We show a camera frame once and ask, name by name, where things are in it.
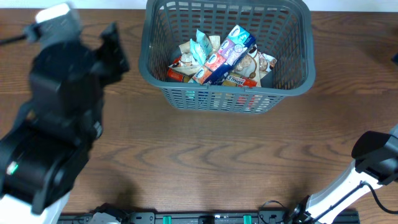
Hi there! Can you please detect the beige brown snack pouch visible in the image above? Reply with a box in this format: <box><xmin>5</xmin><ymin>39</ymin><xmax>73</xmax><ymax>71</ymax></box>
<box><xmin>169</xmin><ymin>35</ymin><xmax>221</xmax><ymax>76</ymax></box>

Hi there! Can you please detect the mint green packet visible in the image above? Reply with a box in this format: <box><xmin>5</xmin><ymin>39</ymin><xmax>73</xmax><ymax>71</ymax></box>
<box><xmin>190</xmin><ymin>29</ymin><xmax>213</xmax><ymax>65</ymax></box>

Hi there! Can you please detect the Kleenex tissue multipack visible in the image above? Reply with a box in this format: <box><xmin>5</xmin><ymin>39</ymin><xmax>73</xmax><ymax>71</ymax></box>
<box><xmin>192</xmin><ymin>25</ymin><xmax>256</xmax><ymax>85</ymax></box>

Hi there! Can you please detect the red yellow packet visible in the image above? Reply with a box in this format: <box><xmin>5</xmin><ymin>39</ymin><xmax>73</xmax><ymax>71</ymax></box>
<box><xmin>167</xmin><ymin>56</ymin><xmax>257</xmax><ymax>87</ymax></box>

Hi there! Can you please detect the cookie snack pouch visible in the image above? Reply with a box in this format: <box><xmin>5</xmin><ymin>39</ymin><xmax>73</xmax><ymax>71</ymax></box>
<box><xmin>233</xmin><ymin>44</ymin><xmax>261</xmax><ymax>87</ymax></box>
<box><xmin>259</xmin><ymin>53</ymin><xmax>277</xmax><ymax>79</ymax></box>

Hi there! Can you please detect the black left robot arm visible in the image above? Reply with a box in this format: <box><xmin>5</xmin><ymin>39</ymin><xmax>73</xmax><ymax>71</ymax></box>
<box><xmin>1</xmin><ymin>41</ymin><xmax>109</xmax><ymax>223</ymax></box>

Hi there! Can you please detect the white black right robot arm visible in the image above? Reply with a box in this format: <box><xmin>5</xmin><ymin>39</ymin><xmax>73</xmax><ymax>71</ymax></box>
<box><xmin>161</xmin><ymin>60</ymin><xmax>383</xmax><ymax>223</ymax></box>

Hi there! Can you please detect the grey plastic basket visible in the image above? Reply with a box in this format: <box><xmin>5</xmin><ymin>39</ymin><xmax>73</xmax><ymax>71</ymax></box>
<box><xmin>139</xmin><ymin>0</ymin><xmax>316</xmax><ymax>114</ymax></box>

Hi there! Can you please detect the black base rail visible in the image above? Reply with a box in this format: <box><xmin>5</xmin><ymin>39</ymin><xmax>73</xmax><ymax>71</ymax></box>
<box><xmin>57</xmin><ymin>203</ymin><xmax>361</xmax><ymax>224</ymax></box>

